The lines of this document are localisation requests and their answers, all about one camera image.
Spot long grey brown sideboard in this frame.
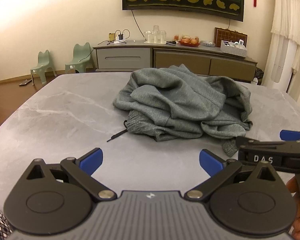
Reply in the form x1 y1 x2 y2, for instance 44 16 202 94
92 39 258 83

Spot black bag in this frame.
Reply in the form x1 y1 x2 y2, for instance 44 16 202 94
252 67 264 84

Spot wooden chessboard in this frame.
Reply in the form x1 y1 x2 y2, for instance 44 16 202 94
214 27 248 48

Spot white storage basket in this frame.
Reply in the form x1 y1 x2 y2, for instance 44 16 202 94
220 40 248 57

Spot person's right hand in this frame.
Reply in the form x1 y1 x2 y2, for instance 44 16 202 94
286 176 300 240

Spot green plastic child chair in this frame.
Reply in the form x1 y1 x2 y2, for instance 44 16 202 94
30 50 57 85
65 43 96 74

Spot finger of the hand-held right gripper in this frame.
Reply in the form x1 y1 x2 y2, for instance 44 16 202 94
236 136 286 153
279 130 300 146

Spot glass cups on white tray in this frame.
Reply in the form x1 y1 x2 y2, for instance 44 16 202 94
143 25 167 44

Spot fruit bowl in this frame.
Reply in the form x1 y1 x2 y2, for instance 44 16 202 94
179 36 201 47

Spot white power strip with chargers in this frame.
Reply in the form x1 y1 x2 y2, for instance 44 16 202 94
109 30 129 43

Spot grey sweatpants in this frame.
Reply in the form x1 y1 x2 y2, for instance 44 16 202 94
107 64 253 157

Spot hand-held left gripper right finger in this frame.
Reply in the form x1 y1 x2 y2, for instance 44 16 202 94
184 149 282 202

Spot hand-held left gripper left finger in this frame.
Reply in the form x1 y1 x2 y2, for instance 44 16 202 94
22 148 117 202

